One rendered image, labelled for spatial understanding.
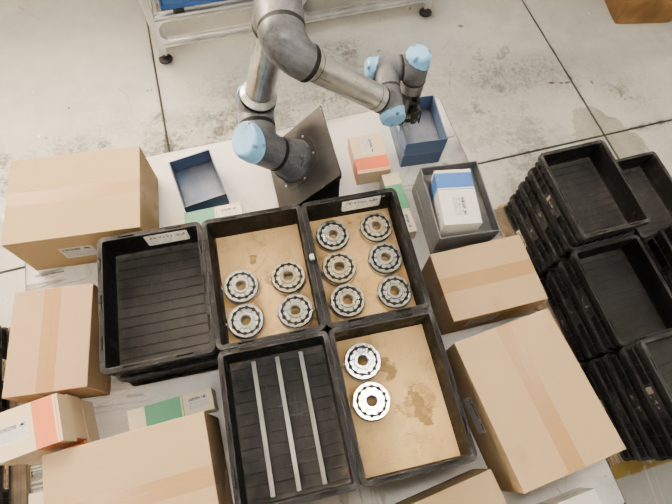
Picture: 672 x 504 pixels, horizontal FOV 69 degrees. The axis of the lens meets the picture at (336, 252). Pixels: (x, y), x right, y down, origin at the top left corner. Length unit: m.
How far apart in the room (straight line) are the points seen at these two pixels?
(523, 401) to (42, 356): 1.31
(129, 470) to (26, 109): 2.39
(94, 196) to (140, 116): 1.42
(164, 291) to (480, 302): 0.94
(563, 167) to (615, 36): 1.64
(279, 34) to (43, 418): 1.10
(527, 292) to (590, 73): 2.17
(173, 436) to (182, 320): 0.33
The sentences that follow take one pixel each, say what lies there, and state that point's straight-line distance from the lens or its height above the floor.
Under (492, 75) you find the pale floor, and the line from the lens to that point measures 3.26.
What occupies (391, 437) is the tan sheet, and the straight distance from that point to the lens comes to 1.41.
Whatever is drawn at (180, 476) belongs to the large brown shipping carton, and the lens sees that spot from 1.37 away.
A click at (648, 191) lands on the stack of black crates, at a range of 2.76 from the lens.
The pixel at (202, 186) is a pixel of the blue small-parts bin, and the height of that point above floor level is 0.70.
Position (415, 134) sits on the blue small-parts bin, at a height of 0.77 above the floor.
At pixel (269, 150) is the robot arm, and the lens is 1.54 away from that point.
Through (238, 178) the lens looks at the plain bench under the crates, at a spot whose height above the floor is 0.70.
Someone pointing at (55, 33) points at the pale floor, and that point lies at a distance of 3.68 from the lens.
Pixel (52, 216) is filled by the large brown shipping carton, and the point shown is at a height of 0.90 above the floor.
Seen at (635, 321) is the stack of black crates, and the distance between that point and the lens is 2.29.
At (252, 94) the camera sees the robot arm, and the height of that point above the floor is 1.08.
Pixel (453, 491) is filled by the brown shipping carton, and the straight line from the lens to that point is 1.40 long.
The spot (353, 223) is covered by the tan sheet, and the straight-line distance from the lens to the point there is 1.57.
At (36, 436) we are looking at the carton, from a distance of 1.47.
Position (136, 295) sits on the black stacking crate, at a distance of 1.57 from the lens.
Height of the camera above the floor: 2.22
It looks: 66 degrees down
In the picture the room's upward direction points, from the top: 4 degrees clockwise
